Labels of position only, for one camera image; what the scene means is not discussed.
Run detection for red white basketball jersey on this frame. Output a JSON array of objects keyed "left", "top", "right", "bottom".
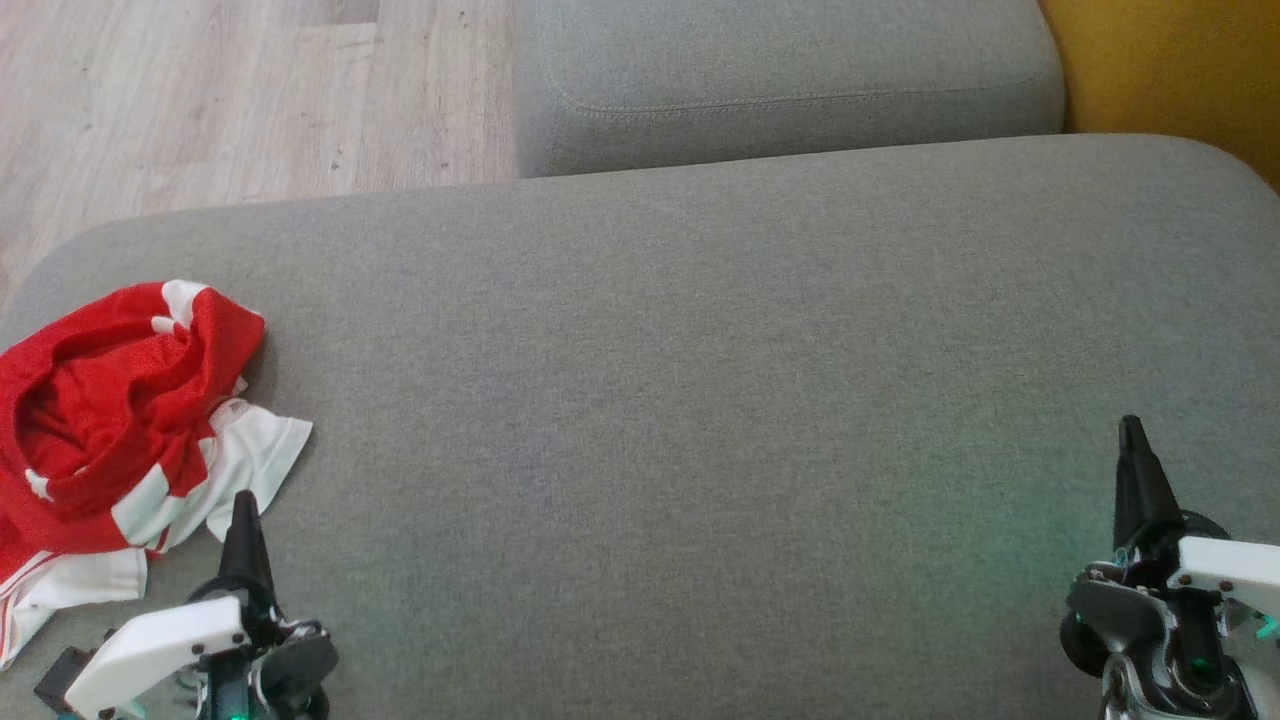
[{"left": 0, "top": 398, "right": 314, "bottom": 669}]

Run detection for mustard yellow upholstered panel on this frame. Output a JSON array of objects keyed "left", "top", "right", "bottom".
[{"left": 1038, "top": 0, "right": 1280, "bottom": 193}]

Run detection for grey sofa back cushion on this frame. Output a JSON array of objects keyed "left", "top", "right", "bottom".
[{"left": 512, "top": 0, "right": 1067, "bottom": 180}]

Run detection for grey sofa seat cushion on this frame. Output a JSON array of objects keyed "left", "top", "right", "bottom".
[{"left": 0, "top": 133, "right": 1280, "bottom": 720}]

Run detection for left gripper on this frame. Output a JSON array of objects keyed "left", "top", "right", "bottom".
[{"left": 63, "top": 490, "right": 340, "bottom": 720}]

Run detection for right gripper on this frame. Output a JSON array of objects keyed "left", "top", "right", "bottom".
[{"left": 1060, "top": 415, "right": 1280, "bottom": 720}]

